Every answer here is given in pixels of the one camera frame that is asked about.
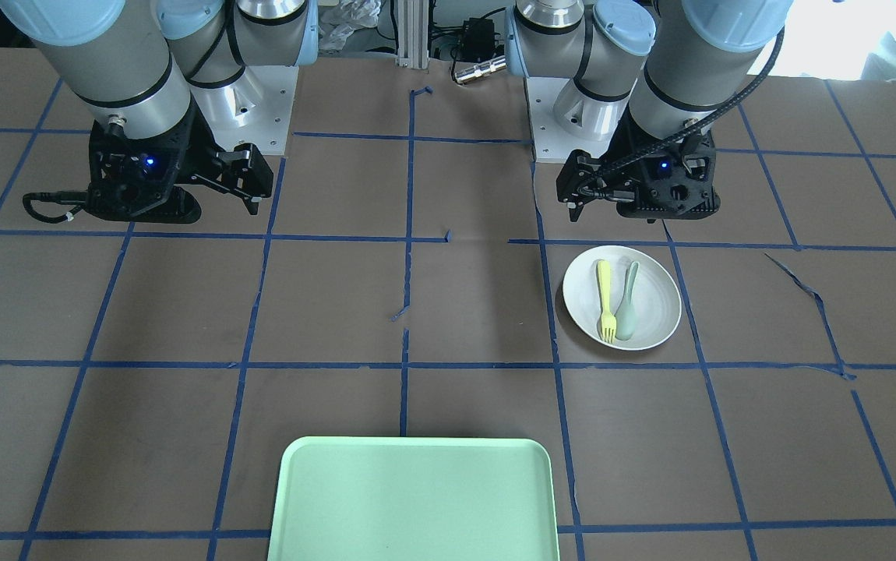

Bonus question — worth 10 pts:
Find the yellow plastic fork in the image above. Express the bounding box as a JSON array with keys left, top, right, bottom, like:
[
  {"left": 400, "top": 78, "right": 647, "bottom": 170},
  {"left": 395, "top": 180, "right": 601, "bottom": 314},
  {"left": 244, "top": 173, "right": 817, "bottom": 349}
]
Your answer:
[{"left": 595, "top": 259, "right": 618, "bottom": 344}]

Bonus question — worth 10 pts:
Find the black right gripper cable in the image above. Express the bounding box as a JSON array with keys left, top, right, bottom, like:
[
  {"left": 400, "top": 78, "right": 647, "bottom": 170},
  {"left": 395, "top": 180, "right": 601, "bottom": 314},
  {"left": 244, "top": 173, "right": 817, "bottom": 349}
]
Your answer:
[{"left": 577, "top": 27, "right": 786, "bottom": 196}]

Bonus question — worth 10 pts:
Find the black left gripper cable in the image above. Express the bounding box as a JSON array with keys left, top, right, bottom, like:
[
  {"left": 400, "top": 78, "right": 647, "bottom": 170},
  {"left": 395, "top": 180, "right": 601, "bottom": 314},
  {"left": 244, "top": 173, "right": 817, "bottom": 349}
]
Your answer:
[{"left": 23, "top": 191, "right": 92, "bottom": 224}]

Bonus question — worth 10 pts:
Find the white round plate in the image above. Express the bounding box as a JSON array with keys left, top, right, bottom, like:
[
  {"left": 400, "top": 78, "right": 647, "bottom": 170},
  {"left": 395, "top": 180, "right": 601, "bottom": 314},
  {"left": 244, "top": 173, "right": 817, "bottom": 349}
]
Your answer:
[{"left": 561, "top": 245, "right": 683, "bottom": 351}]

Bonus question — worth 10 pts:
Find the pale green plastic spoon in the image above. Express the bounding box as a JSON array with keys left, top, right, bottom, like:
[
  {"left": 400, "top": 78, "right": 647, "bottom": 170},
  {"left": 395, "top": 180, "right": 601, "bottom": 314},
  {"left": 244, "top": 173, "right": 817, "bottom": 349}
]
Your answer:
[{"left": 615, "top": 260, "right": 640, "bottom": 341}]

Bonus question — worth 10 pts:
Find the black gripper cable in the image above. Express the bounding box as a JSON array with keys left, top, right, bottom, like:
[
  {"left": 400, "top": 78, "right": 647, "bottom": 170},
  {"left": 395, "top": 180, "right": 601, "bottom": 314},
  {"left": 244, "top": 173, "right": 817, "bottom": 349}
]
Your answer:
[
  {"left": 577, "top": 27, "right": 786, "bottom": 196},
  {"left": 23, "top": 191, "right": 92, "bottom": 224}
]

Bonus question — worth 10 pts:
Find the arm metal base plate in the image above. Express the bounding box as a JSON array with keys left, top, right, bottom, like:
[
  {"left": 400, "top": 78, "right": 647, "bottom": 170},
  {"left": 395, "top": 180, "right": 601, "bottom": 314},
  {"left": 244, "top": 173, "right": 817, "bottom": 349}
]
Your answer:
[
  {"left": 191, "top": 66, "right": 299, "bottom": 157},
  {"left": 525, "top": 77, "right": 577, "bottom": 164}
]

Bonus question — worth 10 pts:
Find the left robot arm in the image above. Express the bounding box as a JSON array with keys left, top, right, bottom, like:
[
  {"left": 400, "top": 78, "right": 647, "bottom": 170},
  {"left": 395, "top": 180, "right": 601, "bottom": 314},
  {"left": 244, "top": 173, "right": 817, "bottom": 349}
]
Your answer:
[{"left": 505, "top": 1, "right": 792, "bottom": 221}]

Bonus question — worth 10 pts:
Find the aluminium frame post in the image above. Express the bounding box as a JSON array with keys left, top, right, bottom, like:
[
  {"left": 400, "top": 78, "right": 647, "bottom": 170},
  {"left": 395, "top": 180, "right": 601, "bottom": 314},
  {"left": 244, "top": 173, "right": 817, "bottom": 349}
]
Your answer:
[{"left": 393, "top": 1, "right": 430, "bottom": 71}]

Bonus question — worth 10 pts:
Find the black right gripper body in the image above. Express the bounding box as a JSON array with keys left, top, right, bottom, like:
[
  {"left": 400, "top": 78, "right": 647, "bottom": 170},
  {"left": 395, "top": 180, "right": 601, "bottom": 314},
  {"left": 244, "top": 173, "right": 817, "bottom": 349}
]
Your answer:
[{"left": 88, "top": 101, "right": 219, "bottom": 224}]

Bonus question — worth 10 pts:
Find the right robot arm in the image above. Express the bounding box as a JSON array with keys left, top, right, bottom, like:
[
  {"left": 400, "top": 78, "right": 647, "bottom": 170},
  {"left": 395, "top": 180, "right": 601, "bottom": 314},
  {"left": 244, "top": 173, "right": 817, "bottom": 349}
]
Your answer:
[{"left": 0, "top": 1, "right": 319, "bottom": 224}]

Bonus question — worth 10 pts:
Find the light green tray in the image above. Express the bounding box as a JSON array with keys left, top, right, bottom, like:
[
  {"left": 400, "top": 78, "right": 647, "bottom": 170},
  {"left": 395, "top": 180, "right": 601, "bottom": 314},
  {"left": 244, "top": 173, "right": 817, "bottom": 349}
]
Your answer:
[{"left": 267, "top": 436, "right": 561, "bottom": 560}]

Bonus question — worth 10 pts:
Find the black power adapter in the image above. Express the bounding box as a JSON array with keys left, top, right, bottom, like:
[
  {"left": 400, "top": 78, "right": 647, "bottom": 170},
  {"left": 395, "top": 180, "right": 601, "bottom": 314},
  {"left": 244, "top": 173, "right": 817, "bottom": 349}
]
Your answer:
[{"left": 459, "top": 18, "right": 496, "bottom": 61}]

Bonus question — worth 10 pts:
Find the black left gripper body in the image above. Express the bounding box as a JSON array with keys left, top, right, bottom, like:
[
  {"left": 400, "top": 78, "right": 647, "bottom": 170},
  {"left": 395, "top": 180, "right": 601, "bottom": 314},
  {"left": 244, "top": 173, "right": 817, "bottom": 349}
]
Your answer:
[{"left": 604, "top": 132, "right": 720, "bottom": 221}]

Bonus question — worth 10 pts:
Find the silver metal cylinder connector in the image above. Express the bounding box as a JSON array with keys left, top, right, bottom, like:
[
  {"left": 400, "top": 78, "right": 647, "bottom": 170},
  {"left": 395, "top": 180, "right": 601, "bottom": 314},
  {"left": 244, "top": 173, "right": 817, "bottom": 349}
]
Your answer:
[{"left": 451, "top": 56, "right": 507, "bottom": 86}]

